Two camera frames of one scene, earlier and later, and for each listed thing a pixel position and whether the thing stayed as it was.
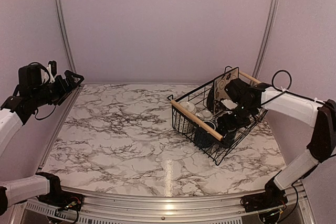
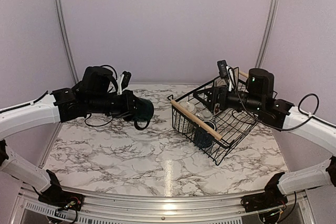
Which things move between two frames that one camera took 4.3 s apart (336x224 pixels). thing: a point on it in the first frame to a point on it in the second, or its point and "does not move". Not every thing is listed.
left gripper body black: (55, 94) to (99, 104)
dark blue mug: (203, 138) does not move
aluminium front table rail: (108, 208) does not move
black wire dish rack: (218, 116) does not move
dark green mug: (227, 130) to (144, 110)
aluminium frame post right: (269, 29) does not move
